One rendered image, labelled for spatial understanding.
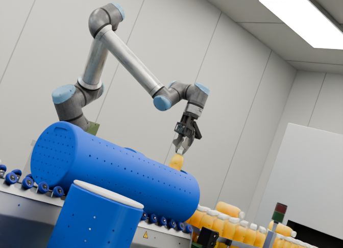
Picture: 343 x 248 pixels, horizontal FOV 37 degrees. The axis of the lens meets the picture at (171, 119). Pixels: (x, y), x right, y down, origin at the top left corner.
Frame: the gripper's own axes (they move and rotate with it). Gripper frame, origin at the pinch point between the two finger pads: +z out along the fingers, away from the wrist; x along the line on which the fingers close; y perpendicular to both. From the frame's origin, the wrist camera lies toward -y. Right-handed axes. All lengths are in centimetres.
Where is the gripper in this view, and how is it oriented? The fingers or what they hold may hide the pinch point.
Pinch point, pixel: (180, 151)
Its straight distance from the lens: 271.3
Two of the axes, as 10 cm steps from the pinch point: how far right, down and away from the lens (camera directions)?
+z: -3.6, 9.3, -1.2
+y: -6.0, -3.2, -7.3
